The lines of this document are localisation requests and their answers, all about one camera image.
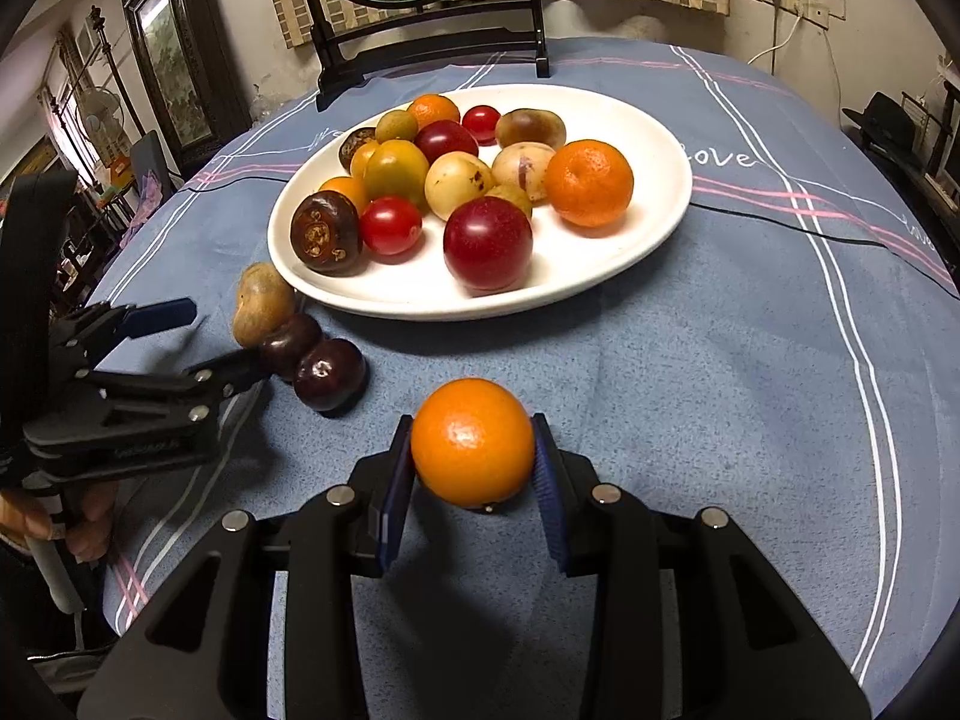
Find olive pepino melon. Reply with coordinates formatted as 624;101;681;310
494;108;567;151

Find small yellow-green round fruit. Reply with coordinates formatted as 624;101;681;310
486;181;535;222
374;109;419;145

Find yellow-green tomato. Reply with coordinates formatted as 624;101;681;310
363;139;431;207

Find purple cloth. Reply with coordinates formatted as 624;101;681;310
131;165;177;233

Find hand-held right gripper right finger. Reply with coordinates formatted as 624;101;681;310
529;412;871;720

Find blue striped tablecloth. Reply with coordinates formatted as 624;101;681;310
90;37;960;713

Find dark framed painting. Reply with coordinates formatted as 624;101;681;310
118;0;252;166

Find black desk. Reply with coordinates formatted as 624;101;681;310
847;127;960;271

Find pale yellow pepino melon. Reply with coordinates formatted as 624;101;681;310
424;151;497;222

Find tan brown round fruit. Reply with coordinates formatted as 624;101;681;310
232;262;298;350

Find black hat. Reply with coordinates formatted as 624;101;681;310
841;92;920;147

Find purple striped pepino melon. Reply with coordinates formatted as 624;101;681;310
491;142;557;205

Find large dimpled orange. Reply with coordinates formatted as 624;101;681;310
544;139;635;229

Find person's left hand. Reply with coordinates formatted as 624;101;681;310
0;481;117;563

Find wide wall outlet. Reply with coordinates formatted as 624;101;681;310
769;0;832;27

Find white oval plate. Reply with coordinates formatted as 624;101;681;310
267;84;693;322

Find small red cherry tomato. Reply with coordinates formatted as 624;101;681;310
460;105;502;143

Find red plum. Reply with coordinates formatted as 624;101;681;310
442;196;535;293
413;119;480;164

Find standing fan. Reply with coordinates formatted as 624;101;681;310
75;86;125;147

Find dark wooden coat stand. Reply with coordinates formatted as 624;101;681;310
88;6;143;136

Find dark purple plum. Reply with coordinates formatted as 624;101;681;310
259;313;324;383
292;337;368;415

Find white power cable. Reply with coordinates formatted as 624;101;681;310
746;0;803;76

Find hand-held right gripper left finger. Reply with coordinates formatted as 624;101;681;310
77;414;415;720

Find reddish brown mangosteen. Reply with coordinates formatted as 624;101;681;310
289;191;364;275

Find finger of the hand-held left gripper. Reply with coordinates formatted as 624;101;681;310
52;298;197;361
82;349;275;428

